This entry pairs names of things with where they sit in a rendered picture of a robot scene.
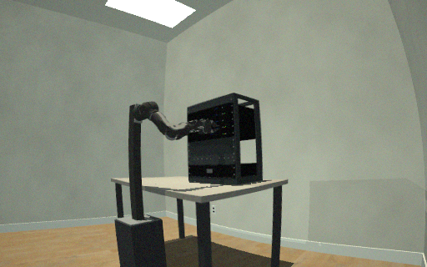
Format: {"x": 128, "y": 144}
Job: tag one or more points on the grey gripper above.
{"x": 207, "y": 127}

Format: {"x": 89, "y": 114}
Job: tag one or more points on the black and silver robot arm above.
{"x": 151, "y": 108}

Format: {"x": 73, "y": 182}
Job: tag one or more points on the black server rack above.
{"x": 204, "y": 149}

